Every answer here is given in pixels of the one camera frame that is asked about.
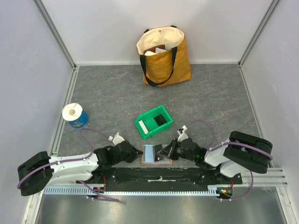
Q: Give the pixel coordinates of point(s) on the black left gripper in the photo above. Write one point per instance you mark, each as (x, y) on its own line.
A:
(134, 154)

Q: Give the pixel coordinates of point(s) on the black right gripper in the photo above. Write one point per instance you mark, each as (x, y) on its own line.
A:
(174, 150)

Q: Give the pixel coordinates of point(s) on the pink leather card holder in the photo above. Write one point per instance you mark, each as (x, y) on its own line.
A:
(150, 155)

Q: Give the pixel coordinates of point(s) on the green plastic bin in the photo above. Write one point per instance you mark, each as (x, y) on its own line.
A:
(151, 125)

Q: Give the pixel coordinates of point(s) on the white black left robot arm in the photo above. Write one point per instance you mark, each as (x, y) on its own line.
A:
(41, 170)

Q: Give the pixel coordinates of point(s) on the black card in bin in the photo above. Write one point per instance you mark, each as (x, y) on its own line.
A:
(160, 120)

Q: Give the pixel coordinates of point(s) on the white cards in bin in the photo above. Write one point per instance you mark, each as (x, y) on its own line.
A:
(142, 125)

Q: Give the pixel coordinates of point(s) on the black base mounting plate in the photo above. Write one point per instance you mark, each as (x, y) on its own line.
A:
(160, 179)

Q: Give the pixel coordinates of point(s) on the blue white tissue roll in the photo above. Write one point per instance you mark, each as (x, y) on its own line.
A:
(75, 115)

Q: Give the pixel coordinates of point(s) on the mustard yellow tote bag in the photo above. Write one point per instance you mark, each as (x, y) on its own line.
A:
(170, 67)

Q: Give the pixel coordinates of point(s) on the white paper in bag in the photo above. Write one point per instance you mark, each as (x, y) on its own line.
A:
(160, 50)

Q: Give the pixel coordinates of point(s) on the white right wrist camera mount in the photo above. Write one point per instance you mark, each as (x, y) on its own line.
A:
(182, 133)

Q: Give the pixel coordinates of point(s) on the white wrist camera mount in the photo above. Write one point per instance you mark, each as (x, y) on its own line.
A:
(182, 133)
(116, 139)

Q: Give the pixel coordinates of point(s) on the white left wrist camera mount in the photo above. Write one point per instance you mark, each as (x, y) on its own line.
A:
(116, 139)

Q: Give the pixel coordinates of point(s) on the grey slotted cable duct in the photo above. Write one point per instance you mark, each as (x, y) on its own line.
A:
(82, 190)

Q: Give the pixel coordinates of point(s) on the left aluminium frame post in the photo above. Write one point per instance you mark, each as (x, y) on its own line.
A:
(54, 31)

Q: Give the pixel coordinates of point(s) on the aluminium frame post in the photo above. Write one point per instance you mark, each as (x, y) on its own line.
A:
(260, 28)
(54, 31)

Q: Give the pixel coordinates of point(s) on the right aluminium frame post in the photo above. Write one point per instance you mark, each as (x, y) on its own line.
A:
(260, 28)

